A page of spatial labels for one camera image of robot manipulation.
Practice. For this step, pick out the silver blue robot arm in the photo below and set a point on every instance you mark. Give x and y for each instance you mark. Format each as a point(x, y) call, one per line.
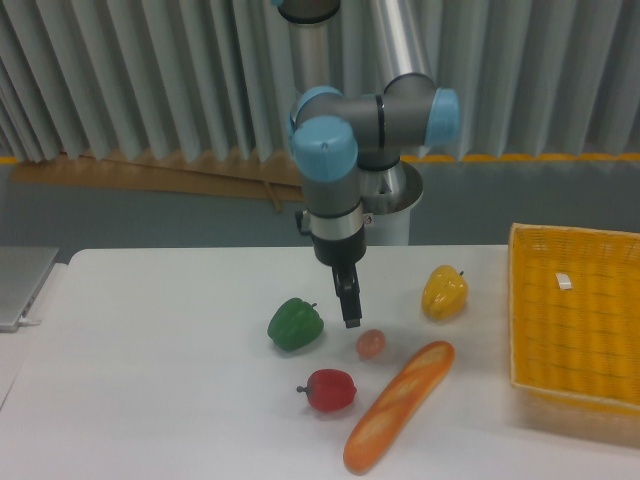
point(347, 149)

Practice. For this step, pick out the silver laptop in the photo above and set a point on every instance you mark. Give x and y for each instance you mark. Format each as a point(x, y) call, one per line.
point(24, 270)

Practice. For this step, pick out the brown cardboard sheet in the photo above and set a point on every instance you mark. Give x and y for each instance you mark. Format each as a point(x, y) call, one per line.
point(119, 175)

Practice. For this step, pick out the toy baguette bread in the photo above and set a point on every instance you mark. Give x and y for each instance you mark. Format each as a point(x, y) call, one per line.
point(378, 428)

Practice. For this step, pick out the yellow woven basket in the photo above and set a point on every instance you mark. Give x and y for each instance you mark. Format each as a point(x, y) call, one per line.
point(579, 347)

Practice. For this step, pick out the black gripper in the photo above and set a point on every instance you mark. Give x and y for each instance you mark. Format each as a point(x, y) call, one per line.
point(342, 252)

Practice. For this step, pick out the brown toy egg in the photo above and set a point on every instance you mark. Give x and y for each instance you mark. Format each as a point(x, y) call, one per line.
point(370, 344)

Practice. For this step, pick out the white label tag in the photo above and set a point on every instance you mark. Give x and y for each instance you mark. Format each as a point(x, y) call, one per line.
point(564, 281)

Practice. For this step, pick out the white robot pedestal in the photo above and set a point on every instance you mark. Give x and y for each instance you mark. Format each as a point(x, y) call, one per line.
point(395, 220)

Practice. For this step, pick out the grey pleated curtain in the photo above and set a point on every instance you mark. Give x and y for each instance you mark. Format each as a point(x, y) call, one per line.
point(129, 77)

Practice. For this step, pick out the green toy bell pepper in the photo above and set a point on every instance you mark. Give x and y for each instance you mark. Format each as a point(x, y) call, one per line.
point(294, 325)

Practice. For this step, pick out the red toy bell pepper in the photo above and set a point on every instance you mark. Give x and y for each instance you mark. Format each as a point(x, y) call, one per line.
point(329, 390)

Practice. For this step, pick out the yellow toy bell pepper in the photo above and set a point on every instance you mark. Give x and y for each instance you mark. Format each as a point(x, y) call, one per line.
point(445, 293)

